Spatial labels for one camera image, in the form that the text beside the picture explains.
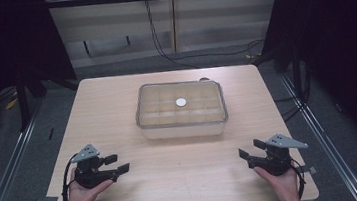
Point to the clear box lid white knob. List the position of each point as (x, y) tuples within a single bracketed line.
[(167, 105)]

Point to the black curtain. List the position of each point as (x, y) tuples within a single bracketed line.
[(341, 46), (3, 48)]

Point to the person's left hand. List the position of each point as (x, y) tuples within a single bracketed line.
[(81, 197)]

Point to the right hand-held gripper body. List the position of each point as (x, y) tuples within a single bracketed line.
[(275, 164)]

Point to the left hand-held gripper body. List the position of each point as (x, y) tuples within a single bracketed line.
[(89, 177)]

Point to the clear plastic storage box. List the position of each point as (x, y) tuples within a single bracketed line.
[(183, 131)]

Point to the black stand post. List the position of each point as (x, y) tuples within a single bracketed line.
[(23, 103)]

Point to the person's right hand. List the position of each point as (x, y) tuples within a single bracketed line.
[(286, 184)]

